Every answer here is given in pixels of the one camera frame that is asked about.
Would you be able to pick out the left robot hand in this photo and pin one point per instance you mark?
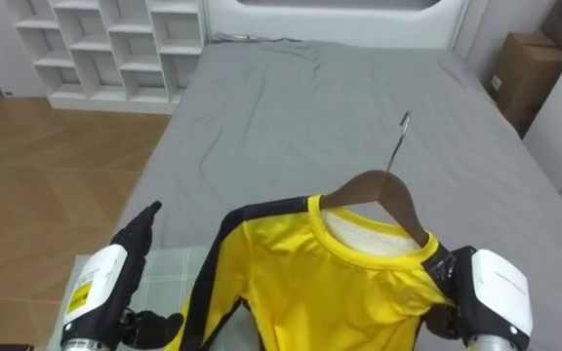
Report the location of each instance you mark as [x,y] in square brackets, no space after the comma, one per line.
[100,278]

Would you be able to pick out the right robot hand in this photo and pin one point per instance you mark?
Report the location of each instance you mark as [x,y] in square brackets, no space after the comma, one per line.
[498,292]

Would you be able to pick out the brown wooden clothes hanger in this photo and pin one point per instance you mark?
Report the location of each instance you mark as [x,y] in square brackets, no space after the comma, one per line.
[383,187]

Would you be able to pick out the yellow black long-sleeve shirt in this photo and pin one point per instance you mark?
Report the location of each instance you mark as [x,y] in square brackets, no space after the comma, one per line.
[320,302]

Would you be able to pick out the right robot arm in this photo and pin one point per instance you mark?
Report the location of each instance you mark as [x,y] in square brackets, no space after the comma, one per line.
[488,344]

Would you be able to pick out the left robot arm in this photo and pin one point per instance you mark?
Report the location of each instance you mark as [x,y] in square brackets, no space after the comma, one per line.
[85,345]

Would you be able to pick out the white shelf unit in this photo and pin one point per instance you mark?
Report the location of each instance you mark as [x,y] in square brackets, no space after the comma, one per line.
[105,44]

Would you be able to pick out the grey bed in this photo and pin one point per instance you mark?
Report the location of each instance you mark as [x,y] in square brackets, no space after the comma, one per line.
[310,107]

